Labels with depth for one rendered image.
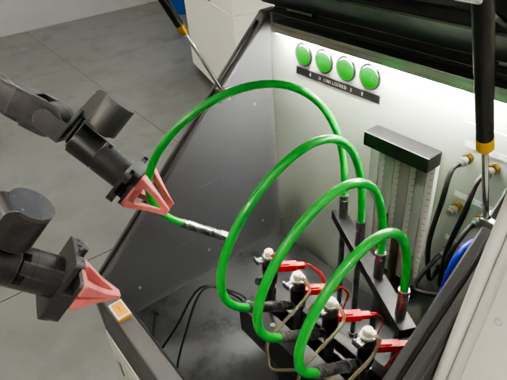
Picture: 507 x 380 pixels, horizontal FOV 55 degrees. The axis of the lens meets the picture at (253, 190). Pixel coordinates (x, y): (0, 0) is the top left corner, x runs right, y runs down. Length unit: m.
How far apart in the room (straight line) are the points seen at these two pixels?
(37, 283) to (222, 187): 0.62
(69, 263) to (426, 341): 0.48
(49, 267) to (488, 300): 0.55
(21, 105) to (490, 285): 0.74
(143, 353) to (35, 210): 0.48
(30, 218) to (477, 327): 0.55
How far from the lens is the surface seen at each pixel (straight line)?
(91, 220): 3.05
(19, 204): 0.62
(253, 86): 0.81
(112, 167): 0.86
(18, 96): 0.89
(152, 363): 1.00
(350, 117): 1.02
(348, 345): 0.93
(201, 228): 0.93
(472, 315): 0.68
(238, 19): 3.63
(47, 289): 0.69
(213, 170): 1.16
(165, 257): 1.20
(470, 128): 0.86
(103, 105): 0.85
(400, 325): 0.84
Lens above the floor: 1.74
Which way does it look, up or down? 35 degrees down
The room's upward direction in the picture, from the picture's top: 5 degrees counter-clockwise
